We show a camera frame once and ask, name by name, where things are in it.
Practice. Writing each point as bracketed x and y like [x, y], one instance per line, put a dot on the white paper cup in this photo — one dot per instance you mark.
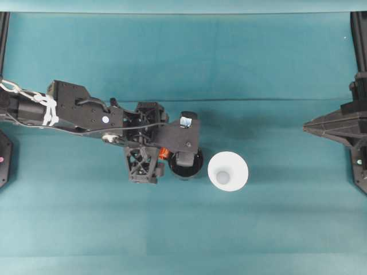
[228, 172]

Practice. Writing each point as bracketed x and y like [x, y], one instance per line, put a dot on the blue-green table cloth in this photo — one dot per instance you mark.
[183, 229]

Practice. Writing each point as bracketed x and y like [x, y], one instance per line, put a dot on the wrist camera on bar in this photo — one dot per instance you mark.
[177, 137]

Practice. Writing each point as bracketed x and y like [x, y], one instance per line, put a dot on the black table edge rail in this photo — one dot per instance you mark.
[359, 43]
[3, 43]

